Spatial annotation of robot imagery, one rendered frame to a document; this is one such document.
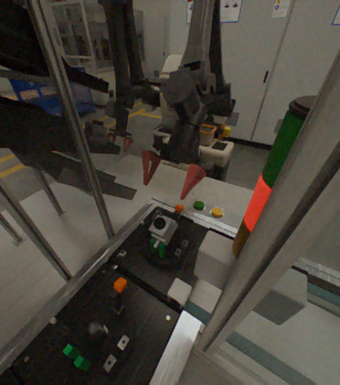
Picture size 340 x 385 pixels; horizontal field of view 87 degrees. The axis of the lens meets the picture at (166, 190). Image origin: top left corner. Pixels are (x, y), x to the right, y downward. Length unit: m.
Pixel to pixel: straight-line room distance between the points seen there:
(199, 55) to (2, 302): 0.84
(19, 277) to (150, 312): 0.47
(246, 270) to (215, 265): 0.08
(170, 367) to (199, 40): 0.69
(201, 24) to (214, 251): 0.50
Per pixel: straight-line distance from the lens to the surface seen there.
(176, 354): 0.50
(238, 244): 0.21
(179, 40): 3.61
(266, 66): 3.28
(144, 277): 0.52
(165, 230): 0.45
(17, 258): 0.85
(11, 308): 0.75
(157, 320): 0.49
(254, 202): 0.17
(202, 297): 0.57
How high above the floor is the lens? 1.44
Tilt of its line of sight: 40 degrees down
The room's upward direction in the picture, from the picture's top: straight up
